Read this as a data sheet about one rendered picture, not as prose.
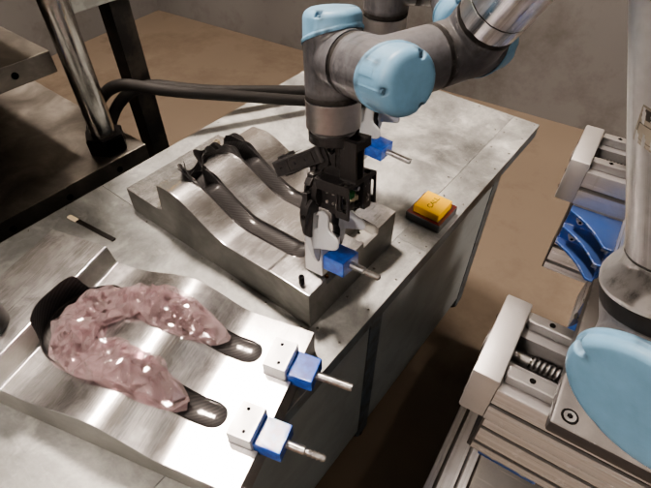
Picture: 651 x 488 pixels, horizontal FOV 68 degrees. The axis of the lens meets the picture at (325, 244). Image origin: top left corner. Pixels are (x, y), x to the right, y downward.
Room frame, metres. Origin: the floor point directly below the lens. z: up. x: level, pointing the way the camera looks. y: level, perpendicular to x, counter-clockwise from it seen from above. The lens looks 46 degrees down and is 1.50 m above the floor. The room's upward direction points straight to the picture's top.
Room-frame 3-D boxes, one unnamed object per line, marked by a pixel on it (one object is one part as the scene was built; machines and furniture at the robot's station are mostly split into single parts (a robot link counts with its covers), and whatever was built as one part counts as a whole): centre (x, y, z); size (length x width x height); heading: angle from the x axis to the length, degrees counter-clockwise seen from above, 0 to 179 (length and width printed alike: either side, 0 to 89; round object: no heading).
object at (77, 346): (0.41, 0.29, 0.90); 0.26 x 0.18 x 0.08; 69
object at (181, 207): (0.73, 0.14, 0.87); 0.50 x 0.26 x 0.14; 52
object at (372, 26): (0.84, -0.10, 1.17); 0.08 x 0.08 x 0.05
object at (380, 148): (0.82, -0.12, 0.93); 0.13 x 0.05 x 0.05; 52
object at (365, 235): (0.63, -0.07, 0.87); 0.05 x 0.05 x 0.04; 52
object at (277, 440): (0.26, 0.06, 0.86); 0.13 x 0.05 x 0.05; 69
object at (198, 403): (0.40, 0.28, 0.88); 0.34 x 0.15 x 0.07; 69
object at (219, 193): (0.72, 0.14, 0.92); 0.35 x 0.16 x 0.09; 52
